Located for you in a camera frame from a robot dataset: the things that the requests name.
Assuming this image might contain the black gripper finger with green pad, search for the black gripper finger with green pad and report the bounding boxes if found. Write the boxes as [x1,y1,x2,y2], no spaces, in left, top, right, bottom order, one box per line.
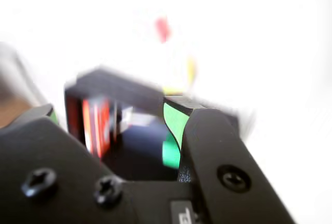
[0,104,139,224]
[163,96,297,224]

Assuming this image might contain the green wooden cube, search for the green wooden cube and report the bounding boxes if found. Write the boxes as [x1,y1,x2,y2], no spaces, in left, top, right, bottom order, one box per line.
[161,133,181,170]

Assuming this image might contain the yellow wooden cube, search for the yellow wooden cube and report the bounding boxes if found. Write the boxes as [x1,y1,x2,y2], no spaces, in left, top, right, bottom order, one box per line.
[161,54,197,95]

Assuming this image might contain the red wooden cube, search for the red wooden cube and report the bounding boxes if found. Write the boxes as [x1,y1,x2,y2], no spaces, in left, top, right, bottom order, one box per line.
[155,17,172,44]

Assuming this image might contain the black cardboard box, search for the black cardboard box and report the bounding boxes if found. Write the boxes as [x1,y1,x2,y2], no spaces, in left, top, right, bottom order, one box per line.
[64,67,257,183]

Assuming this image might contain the red matchbox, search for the red matchbox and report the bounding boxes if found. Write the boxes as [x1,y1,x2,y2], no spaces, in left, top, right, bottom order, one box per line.
[66,95,120,158]

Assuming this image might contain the red-tipped wooden match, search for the red-tipped wooden match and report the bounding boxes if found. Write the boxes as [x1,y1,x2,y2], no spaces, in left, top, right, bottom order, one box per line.
[121,106,156,128]

